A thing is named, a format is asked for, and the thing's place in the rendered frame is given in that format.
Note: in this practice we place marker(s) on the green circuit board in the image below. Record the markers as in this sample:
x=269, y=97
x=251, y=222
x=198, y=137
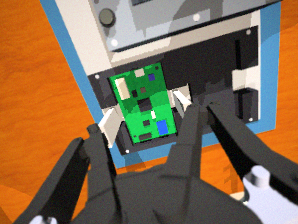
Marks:
x=144, y=102

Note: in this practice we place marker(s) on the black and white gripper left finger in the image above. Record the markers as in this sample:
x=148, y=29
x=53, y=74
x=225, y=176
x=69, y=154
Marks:
x=56, y=199

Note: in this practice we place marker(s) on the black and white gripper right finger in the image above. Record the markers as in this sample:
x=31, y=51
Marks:
x=270, y=179

